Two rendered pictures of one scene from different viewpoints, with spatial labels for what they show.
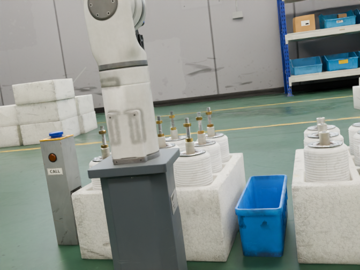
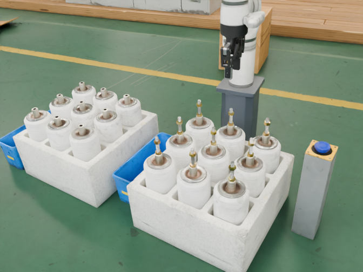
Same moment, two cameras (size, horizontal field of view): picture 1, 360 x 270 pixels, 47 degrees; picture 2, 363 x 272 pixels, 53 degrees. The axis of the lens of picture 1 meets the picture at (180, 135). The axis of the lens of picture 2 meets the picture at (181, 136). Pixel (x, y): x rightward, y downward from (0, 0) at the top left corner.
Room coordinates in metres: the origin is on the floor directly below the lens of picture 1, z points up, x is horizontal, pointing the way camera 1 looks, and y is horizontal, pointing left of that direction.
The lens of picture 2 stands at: (2.02, 0.21, 0.92)
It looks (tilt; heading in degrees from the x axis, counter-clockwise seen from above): 35 degrees down; 197
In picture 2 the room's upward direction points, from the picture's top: 4 degrees counter-clockwise
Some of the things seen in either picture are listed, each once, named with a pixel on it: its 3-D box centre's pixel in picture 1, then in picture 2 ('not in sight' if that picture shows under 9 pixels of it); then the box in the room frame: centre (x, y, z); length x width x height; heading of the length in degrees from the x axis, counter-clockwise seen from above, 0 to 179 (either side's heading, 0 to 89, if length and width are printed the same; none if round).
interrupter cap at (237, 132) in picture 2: not in sight; (230, 132); (1.04, 0.09, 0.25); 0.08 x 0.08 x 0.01
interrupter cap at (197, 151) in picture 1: (190, 153); (199, 123); (1.01, -0.02, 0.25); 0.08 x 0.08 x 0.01
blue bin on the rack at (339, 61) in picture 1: (339, 61); not in sight; (5.43, -2.19, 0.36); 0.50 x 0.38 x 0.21; 170
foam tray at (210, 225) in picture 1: (169, 201); (213, 190); (1.16, 0.05, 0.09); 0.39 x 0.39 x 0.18; 72
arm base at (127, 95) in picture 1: (129, 114); (241, 61); (0.78, 0.09, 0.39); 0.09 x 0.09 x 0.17; 79
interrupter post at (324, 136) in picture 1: (324, 139); (127, 99); (0.91, -0.32, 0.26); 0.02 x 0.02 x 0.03
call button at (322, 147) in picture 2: (56, 135); (322, 148); (1.18, 0.35, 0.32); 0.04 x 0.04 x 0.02
